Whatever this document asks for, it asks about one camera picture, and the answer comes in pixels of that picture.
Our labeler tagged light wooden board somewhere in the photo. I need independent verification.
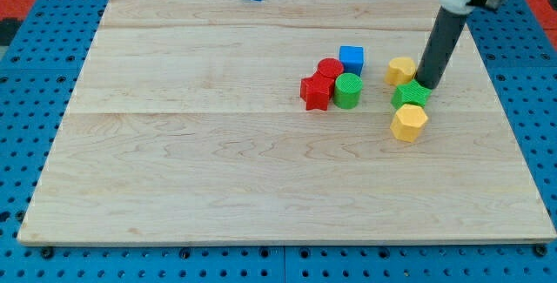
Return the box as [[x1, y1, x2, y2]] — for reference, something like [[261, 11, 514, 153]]
[[17, 0, 556, 247]]

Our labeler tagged yellow heart block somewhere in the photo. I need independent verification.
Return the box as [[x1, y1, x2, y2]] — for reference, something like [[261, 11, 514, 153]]
[[384, 57, 417, 86]]

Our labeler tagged red star block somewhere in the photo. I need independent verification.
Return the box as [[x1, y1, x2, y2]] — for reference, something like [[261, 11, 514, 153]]
[[299, 73, 334, 111]]

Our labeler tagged green star block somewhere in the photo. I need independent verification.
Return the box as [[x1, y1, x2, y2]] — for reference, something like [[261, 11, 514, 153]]
[[391, 79, 432, 110]]

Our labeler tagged green cylinder block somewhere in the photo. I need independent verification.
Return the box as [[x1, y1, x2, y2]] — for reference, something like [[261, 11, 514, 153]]
[[332, 72, 363, 109]]

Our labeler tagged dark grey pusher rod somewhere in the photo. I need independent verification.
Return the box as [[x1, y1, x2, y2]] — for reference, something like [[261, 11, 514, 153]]
[[414, 7, 468, 90]]

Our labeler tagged blue cube block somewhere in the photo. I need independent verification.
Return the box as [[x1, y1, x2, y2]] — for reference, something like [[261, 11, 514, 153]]
[[339, 45, 365, 76]]

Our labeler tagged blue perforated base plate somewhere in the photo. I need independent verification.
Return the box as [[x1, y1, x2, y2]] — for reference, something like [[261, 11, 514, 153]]
[[1, 0, 556, 282]]

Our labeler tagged red cylinder block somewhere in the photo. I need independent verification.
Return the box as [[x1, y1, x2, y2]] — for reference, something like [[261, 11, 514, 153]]
[[316, 57, 344, 79]]

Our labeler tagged yellow hexagon block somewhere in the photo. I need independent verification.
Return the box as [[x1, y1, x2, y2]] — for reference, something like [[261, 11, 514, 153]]
[[390, 104, 428, 143]]

